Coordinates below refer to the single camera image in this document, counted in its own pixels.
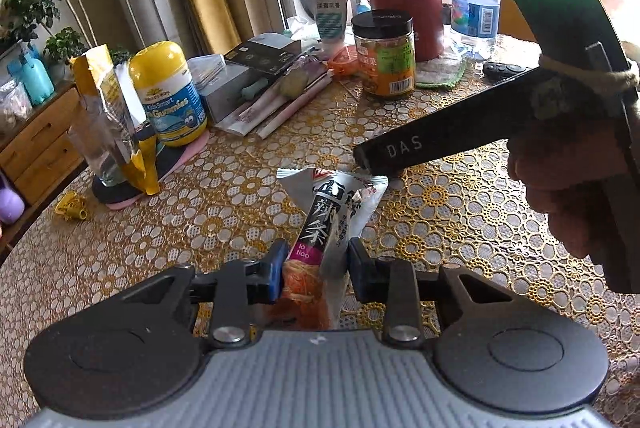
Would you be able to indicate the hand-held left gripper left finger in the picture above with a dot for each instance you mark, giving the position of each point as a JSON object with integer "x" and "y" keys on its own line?
{"x": 274, "y": 275}

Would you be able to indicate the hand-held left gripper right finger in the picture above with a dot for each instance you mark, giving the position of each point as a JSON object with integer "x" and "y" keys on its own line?
{"x": 357, "y": 273}

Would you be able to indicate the silver red snack packet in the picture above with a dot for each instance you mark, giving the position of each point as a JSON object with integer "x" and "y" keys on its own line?
{"x": 325, "y": 218}

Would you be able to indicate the person's right hand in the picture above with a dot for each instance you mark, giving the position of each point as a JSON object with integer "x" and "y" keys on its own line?
{"x": 560, "y": 168}

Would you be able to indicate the green coaster cloth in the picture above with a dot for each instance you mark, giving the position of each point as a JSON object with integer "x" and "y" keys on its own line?
{"x": 442, "y": 73}

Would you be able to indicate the black remote control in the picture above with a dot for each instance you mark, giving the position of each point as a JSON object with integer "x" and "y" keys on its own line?
{"x": 507, "y": 72}

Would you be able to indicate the black-lid jar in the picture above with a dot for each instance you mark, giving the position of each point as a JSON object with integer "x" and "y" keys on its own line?
{"x": 385, "y": 58}

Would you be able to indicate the orange packet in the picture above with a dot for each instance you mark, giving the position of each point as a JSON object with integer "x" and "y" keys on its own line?
{"x": 345, "y": 63}

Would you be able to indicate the dark round coaster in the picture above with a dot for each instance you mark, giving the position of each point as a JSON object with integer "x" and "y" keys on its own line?
{"x": 170, "y": 160}

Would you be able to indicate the white tube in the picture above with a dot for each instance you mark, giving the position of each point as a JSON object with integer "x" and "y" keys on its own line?
{"x": 329, "y": 15}

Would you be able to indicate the grey box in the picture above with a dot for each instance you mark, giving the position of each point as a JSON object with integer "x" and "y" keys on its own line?
{"x": 230, "y": 95}

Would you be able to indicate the yellow vitamin bottle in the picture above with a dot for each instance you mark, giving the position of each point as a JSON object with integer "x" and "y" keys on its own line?
{"x": 170, "y": 98}

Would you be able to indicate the glass cup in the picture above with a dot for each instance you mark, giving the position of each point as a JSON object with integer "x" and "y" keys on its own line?
{"x": 92, "y": 163}

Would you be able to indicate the small yellow toy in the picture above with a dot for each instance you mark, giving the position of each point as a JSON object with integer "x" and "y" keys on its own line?
{"x": 70, "y": 207}

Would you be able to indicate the yellow foil pouch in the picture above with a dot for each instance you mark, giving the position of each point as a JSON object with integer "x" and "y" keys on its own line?
{"x": 115, "y": 118}

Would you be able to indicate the wooden tv cabinet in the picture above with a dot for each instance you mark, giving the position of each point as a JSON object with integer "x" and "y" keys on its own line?
{"x": 40, "y": 143}

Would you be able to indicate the purple kettlebell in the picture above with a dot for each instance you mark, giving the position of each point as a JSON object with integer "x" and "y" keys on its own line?
{"x": 10, "y": 203}

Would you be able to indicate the teal spray bottle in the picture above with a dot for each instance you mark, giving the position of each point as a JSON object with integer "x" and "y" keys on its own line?
{"x": 32, "y": 80}

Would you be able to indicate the clear plastic bag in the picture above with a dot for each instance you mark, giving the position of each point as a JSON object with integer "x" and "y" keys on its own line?
{"x": 12, "y": 108}

